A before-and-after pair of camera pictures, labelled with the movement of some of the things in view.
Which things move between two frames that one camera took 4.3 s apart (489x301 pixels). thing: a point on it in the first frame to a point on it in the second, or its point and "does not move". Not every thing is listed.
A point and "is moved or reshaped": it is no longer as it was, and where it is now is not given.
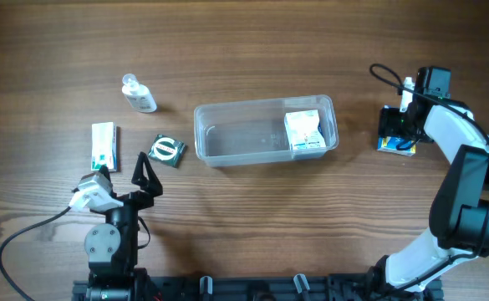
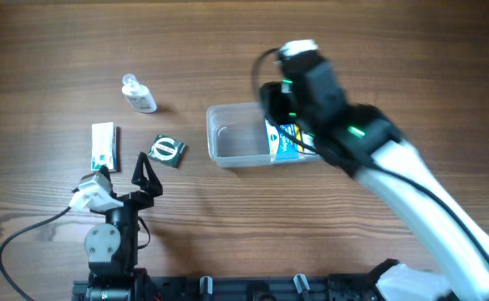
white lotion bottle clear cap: x=139 y=95 does not move
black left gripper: x=128 y=197 does not move
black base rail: x=273 y=288 does not move
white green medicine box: x=104 y=146 does not move
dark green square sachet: x=168 y=150 does not move
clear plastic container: x=241 y=132 is moved or reshaped
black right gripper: x=387 y=124 to x=276 y=94
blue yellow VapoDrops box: x=391 y=143 is moved or reshaped
